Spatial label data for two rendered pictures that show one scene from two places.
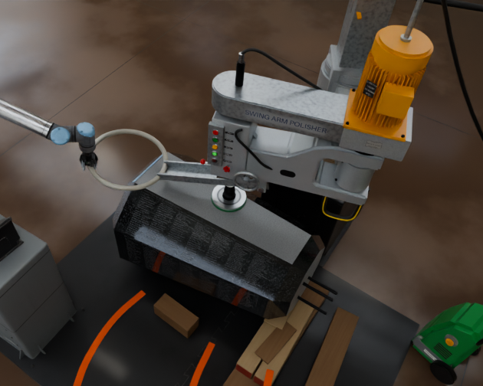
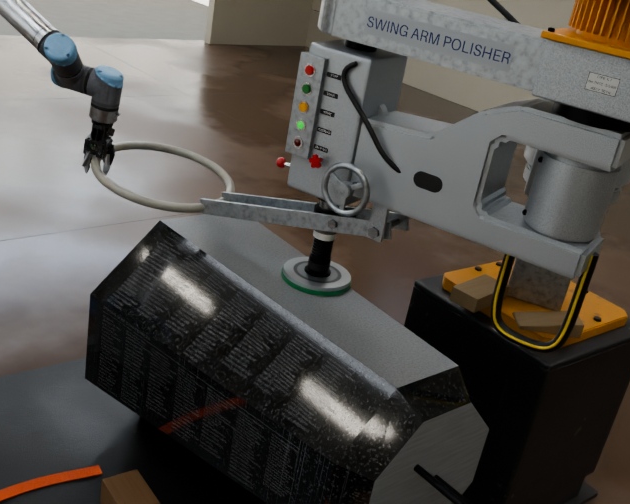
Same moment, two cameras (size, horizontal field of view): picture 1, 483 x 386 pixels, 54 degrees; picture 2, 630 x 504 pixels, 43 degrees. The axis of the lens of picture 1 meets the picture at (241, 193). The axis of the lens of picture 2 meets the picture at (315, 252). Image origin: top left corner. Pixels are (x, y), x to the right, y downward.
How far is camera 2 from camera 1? 1.40 m
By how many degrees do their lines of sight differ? 30
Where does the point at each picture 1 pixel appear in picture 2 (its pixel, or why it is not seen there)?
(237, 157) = (339, 138)
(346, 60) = not seen: hidden behind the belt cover
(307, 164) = (468, 154)
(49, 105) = (109, 213)
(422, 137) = not seen: outside the picture
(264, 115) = (399, 26)
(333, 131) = (523, 58)
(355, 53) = not seen: hidden behind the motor
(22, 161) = (23, 255)
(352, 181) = (555, 205)
